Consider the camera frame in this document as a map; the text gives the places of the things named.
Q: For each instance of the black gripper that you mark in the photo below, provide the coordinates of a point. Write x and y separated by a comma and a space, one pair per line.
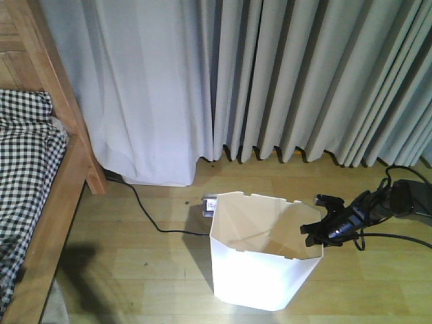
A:
367, 209

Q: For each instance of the white plastic trash bin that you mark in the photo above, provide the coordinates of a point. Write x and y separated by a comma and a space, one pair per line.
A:
259, 258

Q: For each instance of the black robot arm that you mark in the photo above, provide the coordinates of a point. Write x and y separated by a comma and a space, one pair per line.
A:
405, 199

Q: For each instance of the white floor outlet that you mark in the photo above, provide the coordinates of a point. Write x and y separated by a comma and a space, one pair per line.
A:
209, 203

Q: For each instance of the white pleated curtain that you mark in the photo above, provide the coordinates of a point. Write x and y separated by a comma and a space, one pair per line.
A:
162, 84

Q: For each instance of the grey round rug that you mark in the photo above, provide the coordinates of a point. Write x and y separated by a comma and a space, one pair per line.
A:
55, 311

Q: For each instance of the black white checkered bedding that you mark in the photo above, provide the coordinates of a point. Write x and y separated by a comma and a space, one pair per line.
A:
33, 144

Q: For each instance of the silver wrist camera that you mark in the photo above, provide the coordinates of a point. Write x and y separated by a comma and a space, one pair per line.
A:
331, 203

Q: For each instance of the wooden bed frame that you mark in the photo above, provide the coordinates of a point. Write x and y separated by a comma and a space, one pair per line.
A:
30, 62

